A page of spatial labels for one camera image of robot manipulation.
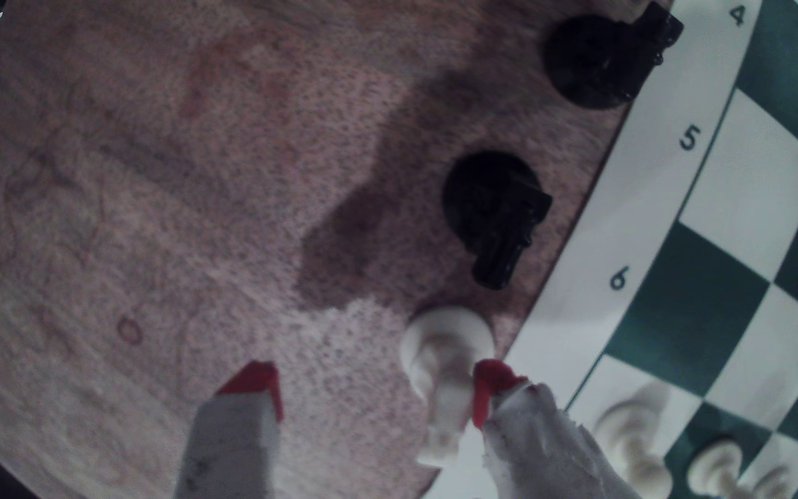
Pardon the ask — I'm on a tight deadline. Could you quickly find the green white chess mat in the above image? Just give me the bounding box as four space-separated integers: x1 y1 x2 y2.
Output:
423 0 798 499

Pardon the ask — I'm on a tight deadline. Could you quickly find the white pawn chess piece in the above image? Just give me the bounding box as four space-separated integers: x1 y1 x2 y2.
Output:
686 438 746 497
593 381 673 499

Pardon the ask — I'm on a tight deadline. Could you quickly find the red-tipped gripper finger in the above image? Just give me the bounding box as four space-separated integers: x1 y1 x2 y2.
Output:
472 359 642 499
174 360 284 499

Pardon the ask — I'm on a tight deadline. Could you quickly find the black knight chess piece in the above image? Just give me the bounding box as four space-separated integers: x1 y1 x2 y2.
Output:
543 2 684 110
442 151 554 291

